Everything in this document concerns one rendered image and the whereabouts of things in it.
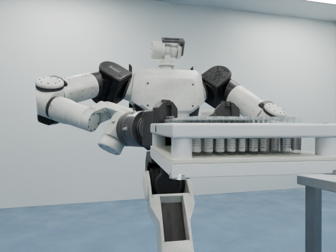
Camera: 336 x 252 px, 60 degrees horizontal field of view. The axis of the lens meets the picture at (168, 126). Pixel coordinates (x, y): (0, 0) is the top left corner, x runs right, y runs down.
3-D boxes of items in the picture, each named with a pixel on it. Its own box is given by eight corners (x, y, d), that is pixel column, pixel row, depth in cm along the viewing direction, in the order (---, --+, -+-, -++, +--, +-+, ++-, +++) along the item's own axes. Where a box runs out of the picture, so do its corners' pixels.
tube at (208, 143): (213, 168, 41) (214, 116, 41) (204, 169, 41) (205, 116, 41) (210, 167, 43) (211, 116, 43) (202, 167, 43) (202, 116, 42)
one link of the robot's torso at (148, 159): (143, 185, 134) (143, 147, 134) (171, 184, 137) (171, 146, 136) (151, 201, 107) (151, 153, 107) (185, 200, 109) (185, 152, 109)
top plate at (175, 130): (343, 137, 41) (344, 122, 41) (171, 138, 37) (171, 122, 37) (259, 132, 65) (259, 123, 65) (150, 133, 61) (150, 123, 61)
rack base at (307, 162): (343, 173, 41) (343, 156, 41) (171, 178, 37) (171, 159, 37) (259, 155, 65) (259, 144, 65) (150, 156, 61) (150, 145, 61)
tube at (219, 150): (225, 168, 42) (226, 116, 42) (216, 168, 42) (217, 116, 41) (222, 167, 43) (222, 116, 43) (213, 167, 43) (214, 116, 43)
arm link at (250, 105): (278, 141, 107) (235, 108, 120) (296, 112, 100) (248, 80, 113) (261, 147, 100) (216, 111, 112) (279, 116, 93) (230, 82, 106)
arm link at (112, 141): (132, 104, 72) (108, 107, 80) (112, 142, 68) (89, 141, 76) (162, 128, 78) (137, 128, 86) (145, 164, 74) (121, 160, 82)
